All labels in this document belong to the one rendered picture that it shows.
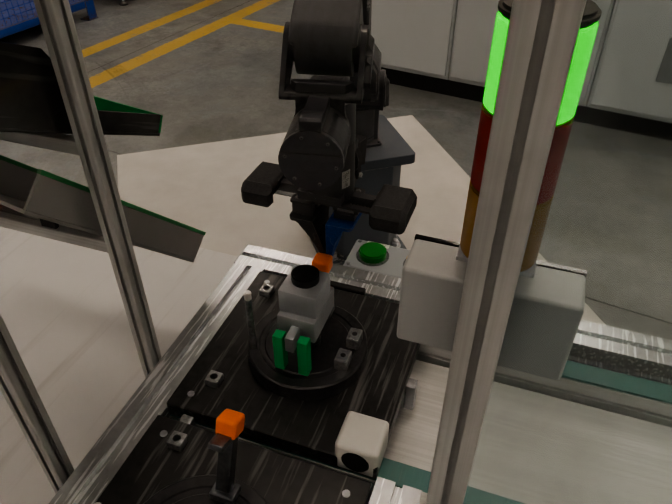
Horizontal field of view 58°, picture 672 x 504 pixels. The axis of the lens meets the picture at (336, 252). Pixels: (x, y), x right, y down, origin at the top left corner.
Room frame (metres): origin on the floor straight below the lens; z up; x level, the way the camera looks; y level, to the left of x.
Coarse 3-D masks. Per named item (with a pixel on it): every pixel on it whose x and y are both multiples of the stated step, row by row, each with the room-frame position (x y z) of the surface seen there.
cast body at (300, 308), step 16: (304, 272) 0.49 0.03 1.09; (320, 272) 0.50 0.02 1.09; (288, 288) 0.47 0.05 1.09; (304, 288) 0.47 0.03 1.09; (320, 288) 0.47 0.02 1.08; (288, 304) 0.47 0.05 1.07; (304, 304) 0.46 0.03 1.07; (320, 304) 0.47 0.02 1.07; (288, 320) 0.46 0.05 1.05; (304, 320) 0.46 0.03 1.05; (320, 320) 0.47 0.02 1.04; (288, 336) 0.44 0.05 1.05
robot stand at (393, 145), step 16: (384, 128) 0.89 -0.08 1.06; (384, 144) 0.84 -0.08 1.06; (400, 144) 0.84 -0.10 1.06; (368, 160) 0.79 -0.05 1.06; (384, 160) 0.79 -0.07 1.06; (400, 160) 0.80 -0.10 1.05; (368, 176) 0.80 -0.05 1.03; (384, 176) 0.80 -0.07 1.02; (368, 192) 0.80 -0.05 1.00; (368, 224) 0.80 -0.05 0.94; (352, 240) 0.79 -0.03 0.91; (368, 240) 0.80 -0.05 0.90; (384, 240) 0.81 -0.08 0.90; (400, 240) 0.84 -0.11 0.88; (336, 256) 0.78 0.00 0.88
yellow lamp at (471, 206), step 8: (472, 192) 0.31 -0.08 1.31; (472, 200) 0.31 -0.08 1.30; (472, 208) 0.31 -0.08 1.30; (464, 216) 0.32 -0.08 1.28; (472, 216) 0.30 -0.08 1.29; (464, 224) 0.31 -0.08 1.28; (472, 224) 0.30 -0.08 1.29; (464, 232) 0.31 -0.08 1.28; (472, 232) 0.30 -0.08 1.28; (464, 240) 0.31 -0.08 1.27; (464, 248) 0.31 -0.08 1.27
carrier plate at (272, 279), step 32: (256, 288) 0.60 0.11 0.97; (256, 320) 0.54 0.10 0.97; (384, 320) 0.54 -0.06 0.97; (224, 352) 0.49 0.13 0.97; (384, 352) 0.49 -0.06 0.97; (416, 352) 0.49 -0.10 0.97; (192, 384) 0.44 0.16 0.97; (224, 384) 0.44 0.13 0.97; (256, 384) 0.44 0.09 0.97; (352, 384) 0.44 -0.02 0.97; (384, 384) 0.44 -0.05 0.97; (192, 416) 0.40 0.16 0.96; (256, 416) 0.40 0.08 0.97; (288, 416) 0.40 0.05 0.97; (320, 416) 0.40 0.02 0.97; (384, 416) 0.40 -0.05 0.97; (288, 448) 0.37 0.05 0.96; (320, 448) 0.36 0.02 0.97
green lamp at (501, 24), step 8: (496, 16) 0.32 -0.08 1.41; (496, 24) 0.31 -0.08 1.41; (504, 24) 0.30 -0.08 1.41; (496, 32) 0.31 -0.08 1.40; (504, 32) 0.30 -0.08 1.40; (496, 40) 0.31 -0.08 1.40; (504, 40) 0.30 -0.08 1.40; (496, 48) 0.31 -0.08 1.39; (504, 48) 0.30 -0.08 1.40; (496, 56) 0.31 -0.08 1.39; (496, 64) 0.31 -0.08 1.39; (488, 72) 0.31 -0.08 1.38; (496, 72) 0.30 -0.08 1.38; (488, 80) 0.31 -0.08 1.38; (496, 80) 0.30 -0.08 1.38; (488, 88) 0.31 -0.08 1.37; (496, 88) 0.30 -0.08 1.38; (488, 96) 0.31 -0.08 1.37; (488, 104) 0.31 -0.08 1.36
